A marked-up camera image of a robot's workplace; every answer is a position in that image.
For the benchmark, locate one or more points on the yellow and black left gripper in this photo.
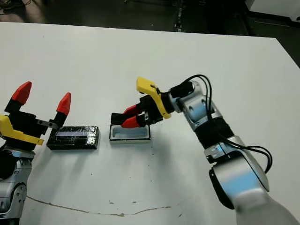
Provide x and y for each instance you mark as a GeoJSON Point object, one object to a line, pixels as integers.
{"type": "Point", "coordinates": [23, 127]}

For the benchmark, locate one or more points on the yellow and black right gripper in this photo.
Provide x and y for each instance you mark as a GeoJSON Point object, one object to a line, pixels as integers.
{"type": "Point", "coordinates": [153, 107]}

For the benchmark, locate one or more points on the small black camera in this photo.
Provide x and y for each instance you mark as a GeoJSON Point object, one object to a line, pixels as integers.
{"type": "Point", "coordinates": [116, 119]}

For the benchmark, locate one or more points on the glossy black box lid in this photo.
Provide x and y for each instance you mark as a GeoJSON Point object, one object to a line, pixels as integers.
{"type": "Point", "coordinates": [73, 138]}

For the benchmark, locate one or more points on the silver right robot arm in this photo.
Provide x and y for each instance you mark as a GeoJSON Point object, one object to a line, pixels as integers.
{"type": "Point", "coordinates": [239, 178]}

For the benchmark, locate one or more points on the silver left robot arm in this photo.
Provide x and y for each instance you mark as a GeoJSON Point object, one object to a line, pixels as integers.
{"type": "Point", "coordinates": [10, 187]}

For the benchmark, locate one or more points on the camera box with white insert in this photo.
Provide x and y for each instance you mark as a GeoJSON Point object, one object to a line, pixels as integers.
{"type": "Point", "coordinates": [131, 134]}

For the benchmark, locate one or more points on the black floor post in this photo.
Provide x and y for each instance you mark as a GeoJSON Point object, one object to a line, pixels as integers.
{"type": "Point", "coordinates": [178, 21]}

